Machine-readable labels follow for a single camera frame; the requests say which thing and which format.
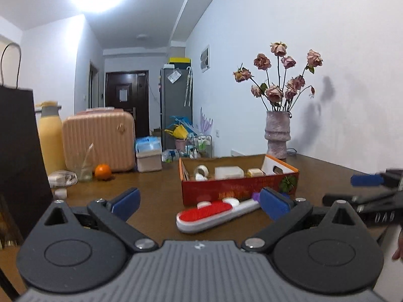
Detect blue white tissue box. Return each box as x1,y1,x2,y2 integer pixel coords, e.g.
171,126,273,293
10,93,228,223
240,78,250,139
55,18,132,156
135,136,162,172

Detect red white lint brush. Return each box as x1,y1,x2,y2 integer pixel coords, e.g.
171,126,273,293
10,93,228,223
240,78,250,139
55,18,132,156
176,199,260,234

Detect person's hand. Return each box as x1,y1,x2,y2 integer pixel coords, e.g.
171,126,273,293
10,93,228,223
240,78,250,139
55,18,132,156
392,228,403,260

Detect black paper bag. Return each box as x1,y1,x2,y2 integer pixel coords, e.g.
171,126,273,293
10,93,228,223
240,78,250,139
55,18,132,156
0,42,54,246

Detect wire rack with bottles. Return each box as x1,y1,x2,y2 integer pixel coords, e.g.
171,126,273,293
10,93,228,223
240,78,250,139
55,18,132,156
185,134,212,159

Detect dried pink roses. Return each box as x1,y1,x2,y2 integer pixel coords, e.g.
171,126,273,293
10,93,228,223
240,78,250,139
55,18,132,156
233,41,324,113

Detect clear glass with straw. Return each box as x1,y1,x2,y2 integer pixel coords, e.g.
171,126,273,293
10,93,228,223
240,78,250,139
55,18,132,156
73,143,94,182

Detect yellow box on refrigerator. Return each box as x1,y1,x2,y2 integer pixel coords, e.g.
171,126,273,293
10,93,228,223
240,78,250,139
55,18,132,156
169,57,191,64

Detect red cardboard box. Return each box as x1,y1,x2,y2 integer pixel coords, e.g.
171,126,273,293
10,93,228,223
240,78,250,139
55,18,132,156
178,154,299,207

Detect small white cap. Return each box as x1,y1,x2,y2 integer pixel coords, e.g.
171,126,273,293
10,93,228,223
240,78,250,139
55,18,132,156
54,188,68,200

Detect pink ribbed suitcase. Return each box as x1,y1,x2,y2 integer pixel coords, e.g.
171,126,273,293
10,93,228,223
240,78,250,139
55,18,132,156
62,108,135,172

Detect grey refrigerator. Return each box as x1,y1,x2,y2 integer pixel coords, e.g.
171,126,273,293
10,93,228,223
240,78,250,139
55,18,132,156
160,67,193,151

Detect pink ceramic vase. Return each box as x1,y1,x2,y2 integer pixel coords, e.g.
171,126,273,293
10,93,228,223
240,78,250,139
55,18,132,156
264,111,291,160

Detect yellow watering can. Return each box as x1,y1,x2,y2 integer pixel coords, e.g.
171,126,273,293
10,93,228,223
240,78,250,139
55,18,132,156
165,125,188,140

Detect orange fruit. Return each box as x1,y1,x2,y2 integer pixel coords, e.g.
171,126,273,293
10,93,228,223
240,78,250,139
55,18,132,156
94,164,113,181

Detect white tape roll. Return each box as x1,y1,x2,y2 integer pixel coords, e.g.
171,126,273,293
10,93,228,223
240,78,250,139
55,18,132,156
194,164,209,177

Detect yellow thermos jug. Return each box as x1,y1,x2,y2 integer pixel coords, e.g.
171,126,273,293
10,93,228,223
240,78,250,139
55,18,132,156
36,101,65,176

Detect small yellow white container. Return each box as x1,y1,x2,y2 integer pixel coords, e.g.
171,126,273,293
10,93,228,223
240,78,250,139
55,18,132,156
247,168,266,178

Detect white charger with cable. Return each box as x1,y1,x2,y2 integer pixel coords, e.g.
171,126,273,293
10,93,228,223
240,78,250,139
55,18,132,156
48,170,78,188

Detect dark brown door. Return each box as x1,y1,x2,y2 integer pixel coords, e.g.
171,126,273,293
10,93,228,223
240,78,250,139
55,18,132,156
105,70,150,138

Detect white spray bottle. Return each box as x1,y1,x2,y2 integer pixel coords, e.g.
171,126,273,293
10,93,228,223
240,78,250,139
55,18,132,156
195,173,208,181

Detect translucent white plastic container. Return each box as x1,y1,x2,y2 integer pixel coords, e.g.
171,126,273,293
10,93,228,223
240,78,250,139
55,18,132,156
215,166,245,180

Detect white threaded lid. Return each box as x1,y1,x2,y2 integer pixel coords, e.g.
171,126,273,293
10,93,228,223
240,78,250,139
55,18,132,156
222,198,240,208

